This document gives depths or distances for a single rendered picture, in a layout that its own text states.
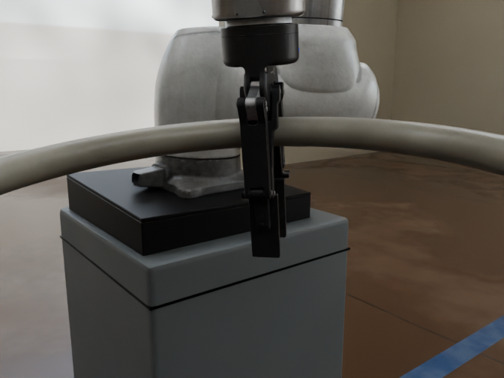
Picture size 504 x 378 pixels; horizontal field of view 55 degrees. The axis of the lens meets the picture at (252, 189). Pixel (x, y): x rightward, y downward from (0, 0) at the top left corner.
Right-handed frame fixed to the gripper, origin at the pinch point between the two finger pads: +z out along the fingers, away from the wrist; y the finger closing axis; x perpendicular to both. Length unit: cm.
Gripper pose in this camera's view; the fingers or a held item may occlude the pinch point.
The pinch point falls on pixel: (268, 218)
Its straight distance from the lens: 53.1
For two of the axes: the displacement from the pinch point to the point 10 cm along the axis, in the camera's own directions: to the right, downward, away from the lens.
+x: 9.8, 0.1, -2.0
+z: 0.6, 9.5, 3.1
